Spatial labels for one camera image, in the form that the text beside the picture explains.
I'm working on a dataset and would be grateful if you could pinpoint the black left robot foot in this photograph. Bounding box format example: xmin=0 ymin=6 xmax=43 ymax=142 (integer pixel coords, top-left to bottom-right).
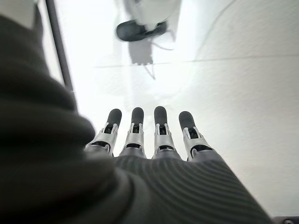
xmin=116 ymin=20 xmax=169 ymax=42

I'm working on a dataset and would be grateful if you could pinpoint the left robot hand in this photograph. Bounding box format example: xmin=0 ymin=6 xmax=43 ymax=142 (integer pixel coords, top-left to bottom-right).
xmin=0 ymin=14 xmax=273 ymax=224

